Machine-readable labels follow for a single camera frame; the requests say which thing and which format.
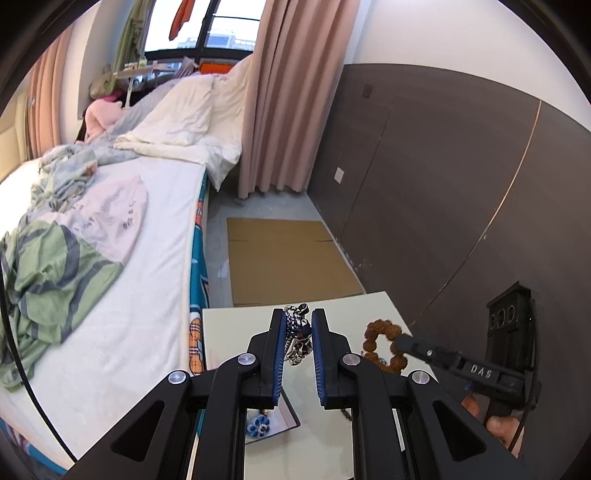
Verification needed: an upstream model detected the orange panel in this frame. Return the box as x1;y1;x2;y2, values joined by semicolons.
199;59;241;75

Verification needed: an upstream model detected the grey blue quilt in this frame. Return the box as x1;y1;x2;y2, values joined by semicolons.
108;78;185;139

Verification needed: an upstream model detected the silver chain necklace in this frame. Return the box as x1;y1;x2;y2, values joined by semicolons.
283;303;315;366

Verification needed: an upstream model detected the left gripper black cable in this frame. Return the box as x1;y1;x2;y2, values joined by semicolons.
0;258;79;464

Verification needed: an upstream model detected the white pink printed garment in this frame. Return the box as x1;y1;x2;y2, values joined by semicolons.
44;175;148;268

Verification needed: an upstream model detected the narrow pink curtain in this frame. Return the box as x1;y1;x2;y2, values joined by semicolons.
25;34;72;160

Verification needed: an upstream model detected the white folding rack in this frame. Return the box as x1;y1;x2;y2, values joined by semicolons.
108;58;185;104

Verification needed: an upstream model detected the beige green bag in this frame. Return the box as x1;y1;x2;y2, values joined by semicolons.
88;65;123;100

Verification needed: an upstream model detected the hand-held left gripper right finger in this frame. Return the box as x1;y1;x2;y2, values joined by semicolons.
311;307;532;480

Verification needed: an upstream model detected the brown beaded bracelet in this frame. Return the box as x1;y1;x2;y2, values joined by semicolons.
361;319;408;376

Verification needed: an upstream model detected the green striped cloth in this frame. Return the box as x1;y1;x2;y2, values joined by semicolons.
0;220;124;393

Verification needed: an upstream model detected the black jewelry box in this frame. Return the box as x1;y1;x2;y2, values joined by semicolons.
244;394;302;445

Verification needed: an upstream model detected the window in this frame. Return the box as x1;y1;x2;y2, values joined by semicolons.
143;0;266;63

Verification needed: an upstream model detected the green hanging cloth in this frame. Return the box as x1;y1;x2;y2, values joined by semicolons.
113;0;148;70

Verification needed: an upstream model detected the bed with beige headboard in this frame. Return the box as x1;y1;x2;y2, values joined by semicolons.
0;92;213;480

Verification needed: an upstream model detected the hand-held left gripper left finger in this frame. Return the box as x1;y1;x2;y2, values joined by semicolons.
65;308;289;480

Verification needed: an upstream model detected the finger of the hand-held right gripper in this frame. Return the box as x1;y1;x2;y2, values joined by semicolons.
396;335;462;370

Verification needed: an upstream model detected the flat brown cardboard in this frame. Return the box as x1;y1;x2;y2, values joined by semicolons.
226;217;365;308

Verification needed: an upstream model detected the orange hanging cloth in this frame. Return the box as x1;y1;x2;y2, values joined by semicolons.
168;0;195;41

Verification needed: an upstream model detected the person's right hand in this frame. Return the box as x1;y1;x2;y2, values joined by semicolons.
461;396;527;460

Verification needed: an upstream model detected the pink plush toy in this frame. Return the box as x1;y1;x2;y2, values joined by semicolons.
84;95;125;141

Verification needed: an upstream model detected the wide pink curtain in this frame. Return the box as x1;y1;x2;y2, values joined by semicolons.
238;0;361;199

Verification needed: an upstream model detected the light blue floral blanket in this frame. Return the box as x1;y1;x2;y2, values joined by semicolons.
25;143;144;217

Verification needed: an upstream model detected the white duvet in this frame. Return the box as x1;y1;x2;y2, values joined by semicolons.
113;55;257;192

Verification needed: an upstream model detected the white low table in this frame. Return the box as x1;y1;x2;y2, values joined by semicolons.
202;291;462;480

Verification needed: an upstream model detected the teal cartoon printed bedsheet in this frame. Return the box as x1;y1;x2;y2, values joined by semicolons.
187;185;213;376

